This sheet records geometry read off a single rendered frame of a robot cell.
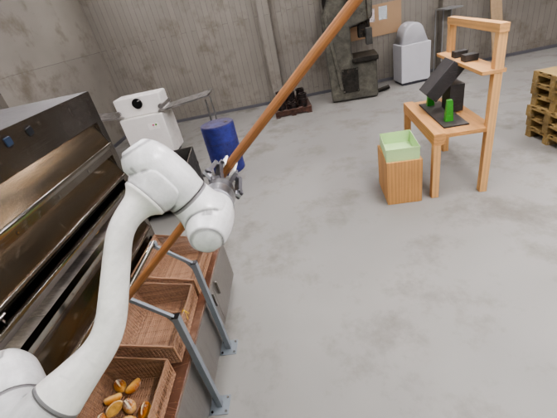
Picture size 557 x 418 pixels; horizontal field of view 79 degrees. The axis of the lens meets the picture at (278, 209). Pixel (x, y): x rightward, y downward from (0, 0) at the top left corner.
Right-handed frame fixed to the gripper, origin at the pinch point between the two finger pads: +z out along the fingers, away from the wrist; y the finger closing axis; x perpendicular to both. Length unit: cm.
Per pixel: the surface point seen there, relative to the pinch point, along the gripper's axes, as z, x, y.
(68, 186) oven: 87, -110, -58
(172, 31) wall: 894, -161, -198
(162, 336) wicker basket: 56, -158, 43
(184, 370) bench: 28, -142, 59
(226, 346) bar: 84, -172, 102
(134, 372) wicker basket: 26, -159, 35
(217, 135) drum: 442, -157, 19
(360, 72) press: 757, 67, 223
